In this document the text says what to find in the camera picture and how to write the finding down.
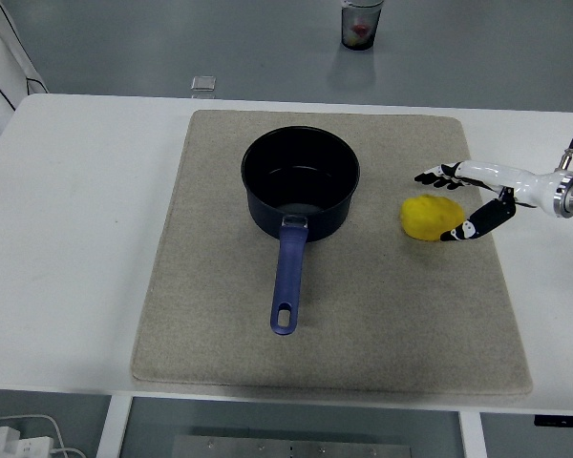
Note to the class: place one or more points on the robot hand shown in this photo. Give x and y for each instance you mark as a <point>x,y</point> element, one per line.
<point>530,186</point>

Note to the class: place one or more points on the yellow potato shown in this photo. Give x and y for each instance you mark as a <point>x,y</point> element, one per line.
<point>427,217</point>

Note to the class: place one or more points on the beige fabric mat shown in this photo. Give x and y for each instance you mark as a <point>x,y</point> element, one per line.
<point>363,310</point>

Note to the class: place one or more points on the black bin with clear liner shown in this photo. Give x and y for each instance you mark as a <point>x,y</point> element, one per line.
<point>360,28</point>

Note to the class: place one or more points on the black table control panel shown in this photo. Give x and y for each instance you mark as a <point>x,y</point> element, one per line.
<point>563,421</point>

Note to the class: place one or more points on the white table leg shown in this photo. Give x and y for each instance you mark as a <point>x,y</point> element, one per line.
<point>112,429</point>
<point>473,436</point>

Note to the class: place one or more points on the small clear square box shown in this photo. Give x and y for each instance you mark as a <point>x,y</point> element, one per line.
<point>203,83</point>

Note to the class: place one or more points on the white power strip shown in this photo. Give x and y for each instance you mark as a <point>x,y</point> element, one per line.
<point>14,443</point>

